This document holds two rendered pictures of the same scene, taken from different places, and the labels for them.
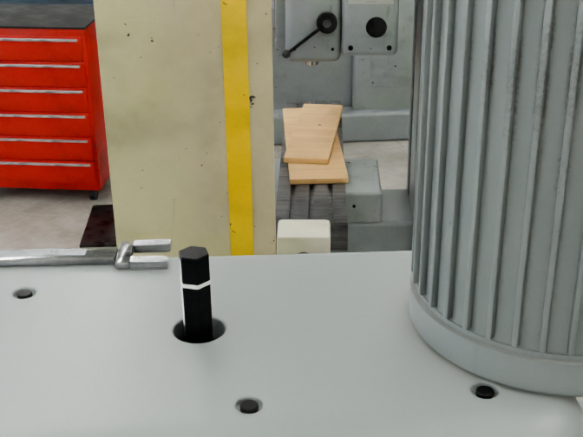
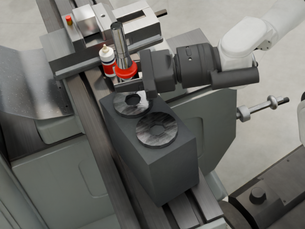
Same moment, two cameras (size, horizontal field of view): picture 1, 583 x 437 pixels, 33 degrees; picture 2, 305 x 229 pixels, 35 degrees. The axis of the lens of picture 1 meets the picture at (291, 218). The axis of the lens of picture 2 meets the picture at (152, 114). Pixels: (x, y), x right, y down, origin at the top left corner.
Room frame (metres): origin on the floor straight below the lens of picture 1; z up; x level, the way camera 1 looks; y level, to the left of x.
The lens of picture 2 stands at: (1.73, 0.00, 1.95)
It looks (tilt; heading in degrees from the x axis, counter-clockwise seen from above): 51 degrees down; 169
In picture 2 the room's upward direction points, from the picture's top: 11 degrees counter-clockwise
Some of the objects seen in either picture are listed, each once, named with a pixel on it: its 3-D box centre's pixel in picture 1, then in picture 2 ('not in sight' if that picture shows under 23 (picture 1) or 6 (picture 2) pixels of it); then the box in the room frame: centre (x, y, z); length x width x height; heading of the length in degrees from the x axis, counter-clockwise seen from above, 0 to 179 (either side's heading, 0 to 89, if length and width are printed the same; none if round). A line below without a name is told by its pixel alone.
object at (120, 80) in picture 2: not in sight; (128, 78); (1.02, 0.09, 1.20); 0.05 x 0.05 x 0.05
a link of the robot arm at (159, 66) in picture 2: not in sight; (170, 70); (1.04, 0.18, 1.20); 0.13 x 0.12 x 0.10; 167
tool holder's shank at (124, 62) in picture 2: not in sight; (120, 47); (1.02, 0.09, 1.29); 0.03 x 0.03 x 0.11
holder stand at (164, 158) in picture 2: not in sight; (150, 140); (1.07, 0.10, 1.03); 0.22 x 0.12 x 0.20; 13
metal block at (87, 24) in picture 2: not in sight; (86, 20); (0.60, 0.07, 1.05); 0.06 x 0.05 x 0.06; 3
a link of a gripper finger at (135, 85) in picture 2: not in sight; (129, 87); (1.05, 0.09, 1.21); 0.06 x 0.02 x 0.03; 77
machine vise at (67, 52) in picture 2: not in sight; (99, 32); (0.60, 0.10, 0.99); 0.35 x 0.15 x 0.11; 93
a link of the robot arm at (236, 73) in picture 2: not in sight; (226, 67); (1.07, 0.29, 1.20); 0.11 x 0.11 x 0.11; 77
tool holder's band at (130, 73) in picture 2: not in sight; (125, 68); (1.02, 0.09, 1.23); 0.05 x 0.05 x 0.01
